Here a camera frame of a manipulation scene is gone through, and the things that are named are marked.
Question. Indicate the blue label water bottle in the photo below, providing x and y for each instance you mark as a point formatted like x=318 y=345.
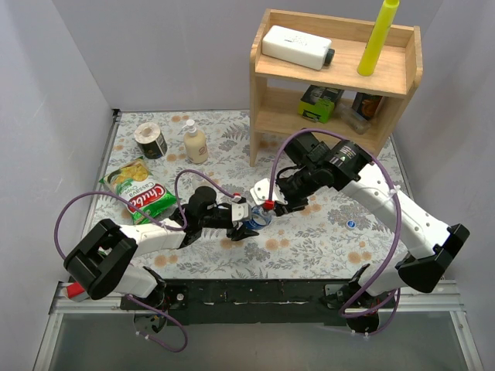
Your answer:
x=258 y=219

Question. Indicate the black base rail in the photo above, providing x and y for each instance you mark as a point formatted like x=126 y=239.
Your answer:
x=251 y=301

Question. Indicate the beige pump soap bottle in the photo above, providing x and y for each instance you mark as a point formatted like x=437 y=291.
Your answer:
x=195 y=142

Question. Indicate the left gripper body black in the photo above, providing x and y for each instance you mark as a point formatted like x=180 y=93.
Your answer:
x=233 y=225

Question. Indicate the yellow plastic tube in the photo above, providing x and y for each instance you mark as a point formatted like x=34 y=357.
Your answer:
x=377 y=37

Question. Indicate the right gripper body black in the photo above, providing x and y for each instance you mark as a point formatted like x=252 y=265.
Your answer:
x=291 y=188

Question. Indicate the white rectangular plastic jug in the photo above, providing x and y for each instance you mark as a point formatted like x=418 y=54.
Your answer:
x=300 y=48

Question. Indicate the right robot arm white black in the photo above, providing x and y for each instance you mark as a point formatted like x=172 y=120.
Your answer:
x=423 y=246

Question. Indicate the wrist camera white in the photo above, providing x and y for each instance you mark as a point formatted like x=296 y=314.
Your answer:
x=260 y=192
x=240 y=209

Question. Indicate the clear bottle on shelf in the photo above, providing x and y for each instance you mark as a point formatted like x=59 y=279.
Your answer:
x=359 y=124

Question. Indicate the aluminium frame rail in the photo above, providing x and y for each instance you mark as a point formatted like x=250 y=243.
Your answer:
x=445 y=297

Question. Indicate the green Chuba cassava chips bag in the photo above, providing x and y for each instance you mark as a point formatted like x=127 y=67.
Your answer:
x=135 y=183

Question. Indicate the clear empty plastic bottle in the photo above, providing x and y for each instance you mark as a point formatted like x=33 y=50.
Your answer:
x=198 y=180

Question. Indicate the wooden two-tier shelf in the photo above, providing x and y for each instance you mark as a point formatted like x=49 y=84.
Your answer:
x=397 y=76

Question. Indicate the green black small box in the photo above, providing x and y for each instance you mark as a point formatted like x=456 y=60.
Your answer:
x=318 y=103

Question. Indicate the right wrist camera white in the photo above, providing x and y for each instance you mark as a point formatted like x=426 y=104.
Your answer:
x=260 y=192

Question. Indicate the floral patterned table mat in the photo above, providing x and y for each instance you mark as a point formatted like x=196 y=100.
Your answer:
x=313 y=243

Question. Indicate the red white small carton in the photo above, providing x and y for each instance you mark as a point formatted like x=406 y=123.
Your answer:
x=75 y=292

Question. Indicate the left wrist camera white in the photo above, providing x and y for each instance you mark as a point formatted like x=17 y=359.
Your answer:
x=240 y=209

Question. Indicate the black orange small box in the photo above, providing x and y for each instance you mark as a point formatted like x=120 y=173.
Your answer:
x=366 y=105

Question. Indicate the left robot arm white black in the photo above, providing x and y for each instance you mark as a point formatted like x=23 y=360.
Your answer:
x=101 y=262

